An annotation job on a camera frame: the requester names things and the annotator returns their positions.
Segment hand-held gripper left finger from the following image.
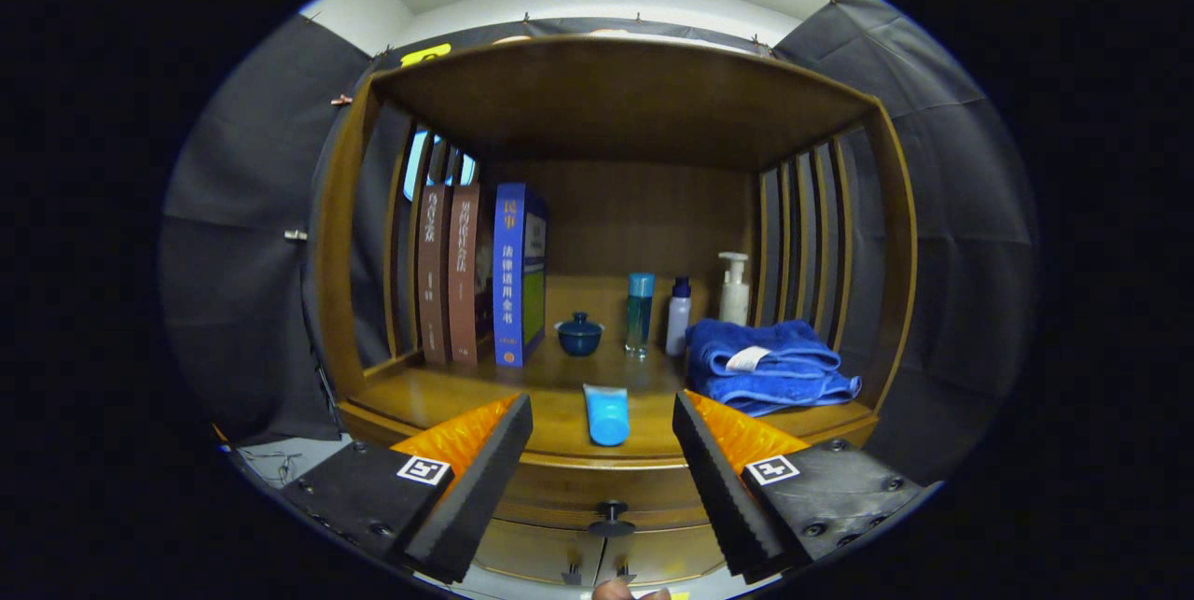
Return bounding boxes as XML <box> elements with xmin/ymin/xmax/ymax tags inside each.
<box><xmin>280</xmin><ymin>393</ymin><xmax>535</xmax><ymax>584</ymax></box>

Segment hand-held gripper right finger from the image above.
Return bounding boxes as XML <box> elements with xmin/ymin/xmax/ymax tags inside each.
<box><xmin>672</xmin><ymin>390</ymin><xmax>938</xmax><ymax>584</ymax></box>

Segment wooden drawer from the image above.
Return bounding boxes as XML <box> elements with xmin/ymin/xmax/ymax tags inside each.
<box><xmin>485</xmin><ymin>462</ymin><xmax>738</xmax><ymax>537</ymax></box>

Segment blue cosmetic tube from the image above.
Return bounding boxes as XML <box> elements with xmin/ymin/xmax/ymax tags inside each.
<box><xmin>583</xmin><ymin>384</ymin><xmax>632</xmax><ymax>447</ymax></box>

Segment wooden cabinet door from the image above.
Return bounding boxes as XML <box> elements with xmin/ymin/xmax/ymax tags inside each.
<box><xmin>471</xmin><ymin>518</ymin><xmax>607</xmax><ymax>587</ymax></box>
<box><xmin>597</xmin><ymin>525</ymin><xmax>733</xmax><ymax>585</ymax></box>

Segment wooden countertop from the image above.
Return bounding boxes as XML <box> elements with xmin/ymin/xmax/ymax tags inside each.
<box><xmin>345</xmin><ymin>275</ymin><xmax>878</xmax><ymax>470</ymax></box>

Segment wooden cabinet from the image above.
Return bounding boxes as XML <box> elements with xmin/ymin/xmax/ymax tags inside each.
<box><xmin>312</xmin><ymin>34</ymin><xmax>920</xmax><ymax>587</ymax></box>

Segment blue folded towel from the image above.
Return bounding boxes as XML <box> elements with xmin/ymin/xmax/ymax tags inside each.
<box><xmin>686</xmin><ymin>318</ymin><xmax>863</xmax><ymax>417</ymax></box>

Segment white bottle blue cap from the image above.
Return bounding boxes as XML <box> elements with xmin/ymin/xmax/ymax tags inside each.
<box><xmin>665</xmin><ymin>276</ymin><xmax>693</xmax><ymax>357</ymax></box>

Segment clear blue bottle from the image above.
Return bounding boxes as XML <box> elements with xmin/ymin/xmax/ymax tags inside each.
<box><xmin>625</xmin><ymin>272</ymin><xmax>656</xmax><ymax>358</ymax></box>

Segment white pump bottle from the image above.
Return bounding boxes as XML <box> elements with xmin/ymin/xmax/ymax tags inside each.
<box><xmin>717</xmin><ymin>251</ymin><xmax>751</xmax><ymax>326</ymax></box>

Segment blue lidded teacup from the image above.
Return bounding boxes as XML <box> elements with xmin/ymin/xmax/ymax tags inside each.
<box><xmin>554</xmin><ymin>312</ymin><xmax>605</xmax><ymax>357</ymax></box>

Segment blue book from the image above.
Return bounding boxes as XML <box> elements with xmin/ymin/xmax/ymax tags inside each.
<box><xmin>493</xmin><ymin>182</ymin><xmax>549</xmax><ymax>368</ymax></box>

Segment brown book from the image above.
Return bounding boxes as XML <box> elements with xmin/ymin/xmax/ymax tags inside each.
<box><xmin>417</xmin><ymin>183</ymin><xmax>453</xmax><ymax>366</ymax></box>
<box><xmin>448</xmin><ymin>182</ymin><xmax>493</xmax><ymax>366</ymax></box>

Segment black backdrop cloth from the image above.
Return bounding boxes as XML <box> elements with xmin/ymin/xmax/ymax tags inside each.
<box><xmin>159</xmin><ymin>0</ymin><xmax>1041</xmax><ymax>489</ymax></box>

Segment thin black cables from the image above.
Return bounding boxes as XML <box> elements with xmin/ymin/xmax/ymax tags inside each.
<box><xmin>241</xmin><ymin>449</ymin><xmax>304</xmax><ymax>487</ymax></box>

